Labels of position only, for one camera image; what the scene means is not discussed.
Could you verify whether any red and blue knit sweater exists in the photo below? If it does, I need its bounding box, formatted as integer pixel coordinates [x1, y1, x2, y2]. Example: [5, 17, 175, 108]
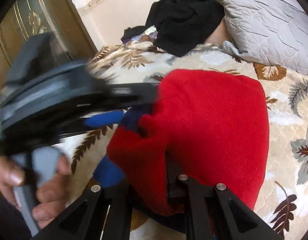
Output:
[91, 69, 269, 216]

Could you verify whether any small purple clothes pile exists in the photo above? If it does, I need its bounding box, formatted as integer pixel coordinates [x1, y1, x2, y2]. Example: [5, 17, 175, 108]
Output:
[121, 25, 158, 44]

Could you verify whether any person left hand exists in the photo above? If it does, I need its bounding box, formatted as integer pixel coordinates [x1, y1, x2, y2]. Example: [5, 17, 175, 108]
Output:
[0, 154, 81, 229]

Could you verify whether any wooden glass wardrobe door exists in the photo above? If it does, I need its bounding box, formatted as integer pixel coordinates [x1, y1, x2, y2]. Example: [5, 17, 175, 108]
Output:
[0, 0, 96, 91]

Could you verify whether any leaf pattern fleece blanket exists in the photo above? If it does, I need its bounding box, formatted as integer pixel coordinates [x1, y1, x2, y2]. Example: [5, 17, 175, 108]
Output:
[1, 41, 308, 240]

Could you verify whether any black garment pile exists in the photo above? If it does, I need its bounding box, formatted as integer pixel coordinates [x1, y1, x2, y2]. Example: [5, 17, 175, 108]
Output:
[120, 0, 226, 58]

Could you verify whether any grey quilted pillow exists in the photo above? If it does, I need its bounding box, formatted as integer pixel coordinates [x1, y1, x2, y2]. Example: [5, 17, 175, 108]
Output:
[215, 0, 308, 75]

